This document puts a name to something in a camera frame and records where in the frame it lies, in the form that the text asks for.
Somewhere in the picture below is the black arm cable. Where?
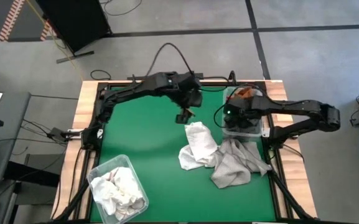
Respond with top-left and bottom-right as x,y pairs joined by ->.
213,85 -> 239,129
146,42 -> 195,78

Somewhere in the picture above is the black table frame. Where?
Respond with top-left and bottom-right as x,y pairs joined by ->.
54,81 -> 315,224

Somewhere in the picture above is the black power adapter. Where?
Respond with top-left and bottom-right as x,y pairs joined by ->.
47,126 -> 83,144

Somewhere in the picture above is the yellow cord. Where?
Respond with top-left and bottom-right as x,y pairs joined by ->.
26,0 -> 85,80

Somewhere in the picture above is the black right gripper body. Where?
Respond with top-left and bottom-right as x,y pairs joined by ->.
224,96 -> 261,122

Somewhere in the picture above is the clear plastic bin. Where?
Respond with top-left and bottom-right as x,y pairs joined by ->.
221,86 -> 264,138
86,154 -> 149,224

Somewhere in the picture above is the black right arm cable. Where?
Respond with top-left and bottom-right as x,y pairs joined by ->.
213,85 -> 239,129

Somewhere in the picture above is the green table mat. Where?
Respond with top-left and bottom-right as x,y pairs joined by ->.
90,85 -> 276,223

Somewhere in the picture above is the white red-checked towel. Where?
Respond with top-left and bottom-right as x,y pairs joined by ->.
106,167 -> 146,221

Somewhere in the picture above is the wooden table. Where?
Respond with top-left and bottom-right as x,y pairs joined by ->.
50,80 -> 319,224

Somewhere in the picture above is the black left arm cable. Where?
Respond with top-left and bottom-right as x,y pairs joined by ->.
146,42 -> 195,78

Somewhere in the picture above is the grey desk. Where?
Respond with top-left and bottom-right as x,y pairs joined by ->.
0,91 -> 32,186

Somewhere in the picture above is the orange towel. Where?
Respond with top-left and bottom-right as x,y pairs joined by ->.
236,88 -> 255,100

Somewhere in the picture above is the black partition panel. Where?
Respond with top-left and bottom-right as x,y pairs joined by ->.
35,0 -> 113,65

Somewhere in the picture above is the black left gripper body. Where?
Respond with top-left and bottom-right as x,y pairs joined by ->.
170,74 -> 203,109

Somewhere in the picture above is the black floor cable loop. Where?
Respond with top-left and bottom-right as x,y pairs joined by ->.
90,69 -> 112,81

